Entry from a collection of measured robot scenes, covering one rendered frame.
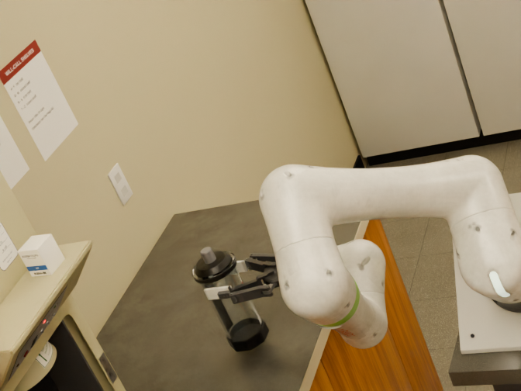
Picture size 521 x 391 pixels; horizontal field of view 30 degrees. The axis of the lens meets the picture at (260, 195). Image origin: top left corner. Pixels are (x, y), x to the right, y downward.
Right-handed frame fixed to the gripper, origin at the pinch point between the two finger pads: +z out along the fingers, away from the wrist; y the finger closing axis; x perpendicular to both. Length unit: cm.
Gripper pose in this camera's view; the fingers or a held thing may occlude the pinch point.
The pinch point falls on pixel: (222, 280)
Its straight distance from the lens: 229.4
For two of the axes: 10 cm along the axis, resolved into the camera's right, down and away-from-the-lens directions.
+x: 3.4, 8.3, 4.4
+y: -2.9, 5.4, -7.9
